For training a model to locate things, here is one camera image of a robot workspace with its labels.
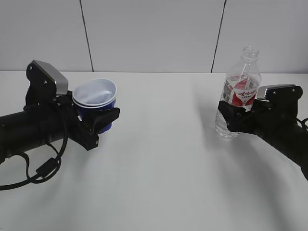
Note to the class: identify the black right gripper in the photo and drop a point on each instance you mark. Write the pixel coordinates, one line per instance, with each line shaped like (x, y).
(258, 121)

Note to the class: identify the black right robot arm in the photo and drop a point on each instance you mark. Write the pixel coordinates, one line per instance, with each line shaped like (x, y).
(295, 149)

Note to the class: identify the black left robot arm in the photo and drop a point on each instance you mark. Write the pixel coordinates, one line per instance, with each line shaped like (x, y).
(45, 122)

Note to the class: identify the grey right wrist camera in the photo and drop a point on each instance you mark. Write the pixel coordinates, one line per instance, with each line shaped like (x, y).
(282, 100)

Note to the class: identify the blue paper cup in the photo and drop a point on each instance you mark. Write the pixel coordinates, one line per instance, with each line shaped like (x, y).
(97, 94)

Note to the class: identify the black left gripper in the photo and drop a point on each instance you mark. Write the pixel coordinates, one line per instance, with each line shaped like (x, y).
(65, 121)

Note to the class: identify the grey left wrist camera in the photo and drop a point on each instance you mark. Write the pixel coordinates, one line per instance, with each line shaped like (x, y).
(45, 83)

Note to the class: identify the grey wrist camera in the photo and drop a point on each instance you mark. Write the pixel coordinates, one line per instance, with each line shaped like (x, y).
(45, 83)
(282, 100)

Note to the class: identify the clear Wahaha water bottle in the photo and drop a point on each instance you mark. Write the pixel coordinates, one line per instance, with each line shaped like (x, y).
(242, 80)

